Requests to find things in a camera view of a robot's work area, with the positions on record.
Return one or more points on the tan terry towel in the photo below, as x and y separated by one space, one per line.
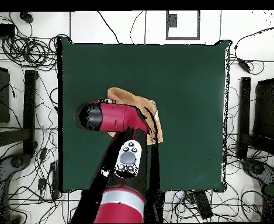
127 95

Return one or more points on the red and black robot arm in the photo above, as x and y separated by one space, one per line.
118 116

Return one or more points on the black flat box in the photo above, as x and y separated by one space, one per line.
1 30

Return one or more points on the dark green table cloth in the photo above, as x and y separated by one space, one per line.
185 93

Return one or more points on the small black floor object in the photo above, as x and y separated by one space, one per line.
26 17

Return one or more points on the grey caster leg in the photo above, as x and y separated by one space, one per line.
1 172
258 169

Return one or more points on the black power adapter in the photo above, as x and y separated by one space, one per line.
243 64

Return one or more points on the grey square floor frame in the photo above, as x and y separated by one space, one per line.
183 38

